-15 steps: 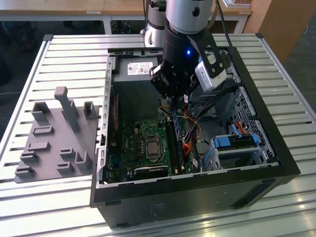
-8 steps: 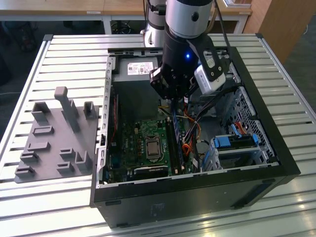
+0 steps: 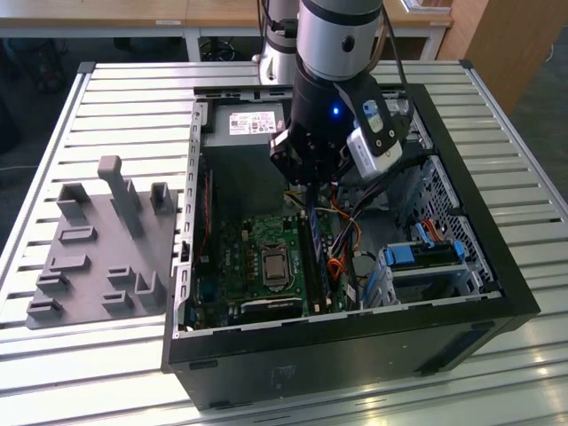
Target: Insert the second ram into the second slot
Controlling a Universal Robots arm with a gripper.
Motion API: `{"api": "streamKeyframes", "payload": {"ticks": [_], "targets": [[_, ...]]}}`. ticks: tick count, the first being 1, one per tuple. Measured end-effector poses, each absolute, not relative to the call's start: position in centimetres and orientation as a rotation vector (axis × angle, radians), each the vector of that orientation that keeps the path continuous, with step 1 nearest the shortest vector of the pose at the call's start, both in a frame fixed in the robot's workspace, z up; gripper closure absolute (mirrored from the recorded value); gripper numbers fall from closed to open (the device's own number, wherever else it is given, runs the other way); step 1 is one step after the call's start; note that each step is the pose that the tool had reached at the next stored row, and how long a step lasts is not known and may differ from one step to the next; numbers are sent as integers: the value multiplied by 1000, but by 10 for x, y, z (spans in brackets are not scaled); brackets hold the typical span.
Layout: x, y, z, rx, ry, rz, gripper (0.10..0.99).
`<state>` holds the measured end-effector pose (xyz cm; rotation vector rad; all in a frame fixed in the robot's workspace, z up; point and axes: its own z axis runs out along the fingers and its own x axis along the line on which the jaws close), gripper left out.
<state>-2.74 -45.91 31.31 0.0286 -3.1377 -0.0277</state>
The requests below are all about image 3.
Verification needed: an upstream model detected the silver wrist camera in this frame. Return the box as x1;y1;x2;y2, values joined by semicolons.
345;128;404;181

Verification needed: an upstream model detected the yellow and black cable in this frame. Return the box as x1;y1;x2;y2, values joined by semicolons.
283;188;312;209

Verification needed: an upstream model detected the black graphics card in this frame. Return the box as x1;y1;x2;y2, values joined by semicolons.
239;296;305;325

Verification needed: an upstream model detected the metal drive cage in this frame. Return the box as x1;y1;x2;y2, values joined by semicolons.
376;154;502;307

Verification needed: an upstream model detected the red orange yellow wire bundle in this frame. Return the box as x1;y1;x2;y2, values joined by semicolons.
326;256;350;285

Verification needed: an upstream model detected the silver CPU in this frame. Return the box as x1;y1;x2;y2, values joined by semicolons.
264;255;288;280

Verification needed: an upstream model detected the grey power supply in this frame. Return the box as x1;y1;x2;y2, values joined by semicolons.
201;104;294;214

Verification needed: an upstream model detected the green motherboard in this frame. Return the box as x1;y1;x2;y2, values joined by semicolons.
190;208;351;327

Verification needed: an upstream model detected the blue RAM stick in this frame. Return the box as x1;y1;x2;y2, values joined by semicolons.
307;188;333;296

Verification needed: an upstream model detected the thin red wire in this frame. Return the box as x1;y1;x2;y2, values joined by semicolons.
194;168;217;267

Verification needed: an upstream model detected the grey parts rack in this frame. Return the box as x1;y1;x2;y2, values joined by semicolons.
26;154;185;330

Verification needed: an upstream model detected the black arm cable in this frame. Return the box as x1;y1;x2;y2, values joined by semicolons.
379;4;412;90

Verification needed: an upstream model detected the blue disk carrier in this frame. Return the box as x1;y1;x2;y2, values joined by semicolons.
383;239;467;270

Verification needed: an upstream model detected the black PC case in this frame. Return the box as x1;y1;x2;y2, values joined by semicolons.
160;82;541;412

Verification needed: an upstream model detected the white and purple wire bundle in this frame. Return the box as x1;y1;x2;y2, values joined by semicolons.
327;208;369;267

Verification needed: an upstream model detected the wooden desk white frame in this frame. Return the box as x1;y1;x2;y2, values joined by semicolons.
0;0;192;41
185;0;456;63

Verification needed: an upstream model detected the wooden cabinet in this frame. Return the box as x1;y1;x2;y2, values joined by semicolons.
438;0;568;116

